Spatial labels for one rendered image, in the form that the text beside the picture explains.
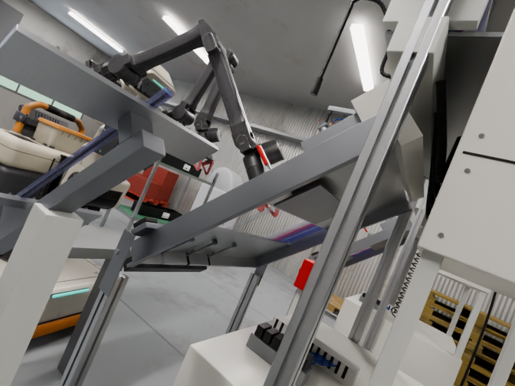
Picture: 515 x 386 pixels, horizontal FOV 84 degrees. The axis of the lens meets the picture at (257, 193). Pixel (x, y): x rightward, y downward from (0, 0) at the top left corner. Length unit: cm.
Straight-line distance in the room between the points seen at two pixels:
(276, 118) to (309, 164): 546
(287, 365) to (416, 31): 62
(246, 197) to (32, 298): 42
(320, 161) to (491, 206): 28
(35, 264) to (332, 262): 49
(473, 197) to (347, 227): 19
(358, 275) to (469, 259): 447
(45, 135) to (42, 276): 117
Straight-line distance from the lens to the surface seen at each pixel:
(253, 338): 80
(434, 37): 63
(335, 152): 59
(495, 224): 54
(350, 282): 500
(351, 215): 51
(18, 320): 65
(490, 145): 58
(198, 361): 71
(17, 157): 158
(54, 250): 59
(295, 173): 61
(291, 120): 588
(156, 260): 91
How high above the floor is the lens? 97
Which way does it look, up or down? 2 degrees up
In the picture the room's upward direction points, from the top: 23 degrees clockwise
